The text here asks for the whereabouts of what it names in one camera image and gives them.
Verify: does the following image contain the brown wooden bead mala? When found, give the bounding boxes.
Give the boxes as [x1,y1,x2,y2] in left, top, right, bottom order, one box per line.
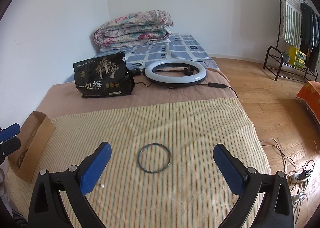
[17,149,28,168]

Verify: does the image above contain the black ring light cable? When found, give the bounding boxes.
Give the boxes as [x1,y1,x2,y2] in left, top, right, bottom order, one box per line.
[130,68,239,99]

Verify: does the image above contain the striped hanging towel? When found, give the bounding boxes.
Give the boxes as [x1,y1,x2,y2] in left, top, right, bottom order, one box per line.
[281,0,302,48]

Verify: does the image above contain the power strip with cables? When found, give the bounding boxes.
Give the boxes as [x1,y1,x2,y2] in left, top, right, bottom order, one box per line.
[260,138,315,220]

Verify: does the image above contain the orange cloth covered stool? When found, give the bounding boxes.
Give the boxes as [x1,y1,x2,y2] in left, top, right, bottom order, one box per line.
[296,81,320,128]

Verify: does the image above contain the dark thin bangle ring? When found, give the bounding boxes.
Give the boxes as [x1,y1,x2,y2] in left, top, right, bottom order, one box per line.
[137,143,173,174]

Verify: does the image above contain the dark hanging clothes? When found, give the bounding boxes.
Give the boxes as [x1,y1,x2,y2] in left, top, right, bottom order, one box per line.
[300,2,319,73]

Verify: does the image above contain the black metal clothes rack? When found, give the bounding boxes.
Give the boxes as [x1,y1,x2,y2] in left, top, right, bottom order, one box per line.
[263,0,319,82]

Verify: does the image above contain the yellow striped towel mat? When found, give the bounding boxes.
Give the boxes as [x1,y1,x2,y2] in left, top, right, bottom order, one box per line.
[4,97,272,228]

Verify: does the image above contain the tan brown blanket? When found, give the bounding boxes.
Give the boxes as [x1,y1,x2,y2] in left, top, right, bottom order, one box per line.
[36,75,236,118]

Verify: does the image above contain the black snack bag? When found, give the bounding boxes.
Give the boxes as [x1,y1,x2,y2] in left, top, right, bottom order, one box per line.
[73,52,135,99]

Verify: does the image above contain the blue checked bed sheet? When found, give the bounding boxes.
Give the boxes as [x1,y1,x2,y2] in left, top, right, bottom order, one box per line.
[62,33,221,83]

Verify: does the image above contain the folded floral quilt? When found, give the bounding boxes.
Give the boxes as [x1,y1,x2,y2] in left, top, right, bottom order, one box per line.
[93,10,174,48]

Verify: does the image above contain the yellow green box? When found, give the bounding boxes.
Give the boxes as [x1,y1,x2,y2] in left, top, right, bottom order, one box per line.
[289,46,307,69]

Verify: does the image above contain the white ring light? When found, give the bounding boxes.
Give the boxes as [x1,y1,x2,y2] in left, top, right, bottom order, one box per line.
[144,59,207,88]

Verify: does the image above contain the open cardboard box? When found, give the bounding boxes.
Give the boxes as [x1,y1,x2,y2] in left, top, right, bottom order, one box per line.
[9,111,55,183]

